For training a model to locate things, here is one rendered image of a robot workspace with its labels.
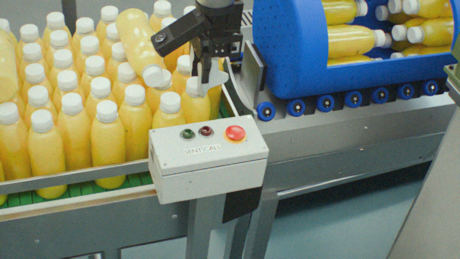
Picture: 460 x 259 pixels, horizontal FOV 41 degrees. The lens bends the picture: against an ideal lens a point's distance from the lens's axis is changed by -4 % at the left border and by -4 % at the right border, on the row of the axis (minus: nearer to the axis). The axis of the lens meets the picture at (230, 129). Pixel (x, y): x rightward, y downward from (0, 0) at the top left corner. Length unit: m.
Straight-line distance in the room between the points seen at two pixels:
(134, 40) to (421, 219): 0.80
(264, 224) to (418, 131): 0.50
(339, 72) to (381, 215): 1.29
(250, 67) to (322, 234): 1.14
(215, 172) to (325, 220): 1.40
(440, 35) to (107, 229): 0.89
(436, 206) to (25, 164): 0.91
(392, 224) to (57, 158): 1.64
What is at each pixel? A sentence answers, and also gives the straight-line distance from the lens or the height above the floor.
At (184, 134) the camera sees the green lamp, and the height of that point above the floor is 1.11.
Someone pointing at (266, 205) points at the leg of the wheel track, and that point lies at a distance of 1.70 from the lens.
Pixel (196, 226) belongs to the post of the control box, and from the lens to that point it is 1.30.
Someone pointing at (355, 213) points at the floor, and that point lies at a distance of 2.56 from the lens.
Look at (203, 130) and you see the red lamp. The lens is 1.14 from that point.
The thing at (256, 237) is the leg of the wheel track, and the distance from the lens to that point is 1.81.
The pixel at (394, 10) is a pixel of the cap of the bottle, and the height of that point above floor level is 1.11.
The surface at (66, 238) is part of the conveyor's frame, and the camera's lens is 1.37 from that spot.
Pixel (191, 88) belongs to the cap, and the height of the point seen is 1.10.
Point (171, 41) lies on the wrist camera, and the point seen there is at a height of 1.22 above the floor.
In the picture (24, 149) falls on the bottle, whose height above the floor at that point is 1.01.
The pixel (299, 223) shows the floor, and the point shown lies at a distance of 2.46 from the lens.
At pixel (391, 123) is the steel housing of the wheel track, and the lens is 1.61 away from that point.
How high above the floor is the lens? 1.90
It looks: 43 degrees down
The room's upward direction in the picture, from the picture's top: 8 degrees clockwise
